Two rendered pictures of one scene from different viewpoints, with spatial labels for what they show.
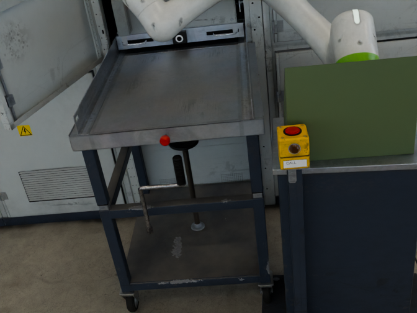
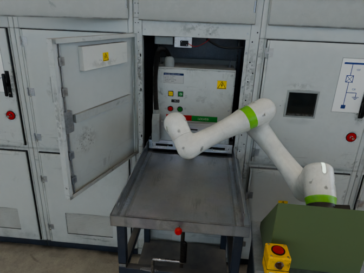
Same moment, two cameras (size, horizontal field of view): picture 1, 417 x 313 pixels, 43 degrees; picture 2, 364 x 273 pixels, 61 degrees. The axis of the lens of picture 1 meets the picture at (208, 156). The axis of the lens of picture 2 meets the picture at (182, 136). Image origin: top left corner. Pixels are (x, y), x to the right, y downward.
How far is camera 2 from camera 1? 0.41 m
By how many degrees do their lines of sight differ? 10
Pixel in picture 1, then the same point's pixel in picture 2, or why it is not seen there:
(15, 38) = (86, 137)
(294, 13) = (274, 152)
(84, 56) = (127, 150)
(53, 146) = (92, 201)
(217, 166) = not seen: hidden behind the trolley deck
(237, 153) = not seen: hidden behind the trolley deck
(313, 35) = (286, 169)
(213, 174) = (194, 236)
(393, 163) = not seen: outside the picture
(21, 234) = (57, 254)
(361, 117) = (326, 245)
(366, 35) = (330, 182)
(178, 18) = (200, 146)
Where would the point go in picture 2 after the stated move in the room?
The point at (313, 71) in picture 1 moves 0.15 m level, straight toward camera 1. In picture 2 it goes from (298, 208) to (304, 235)
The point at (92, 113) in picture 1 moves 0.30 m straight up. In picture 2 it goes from (128, 197) to (126, 141)
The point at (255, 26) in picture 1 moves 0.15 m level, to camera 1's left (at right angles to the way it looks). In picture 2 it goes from (240, 149) to (216, 148)
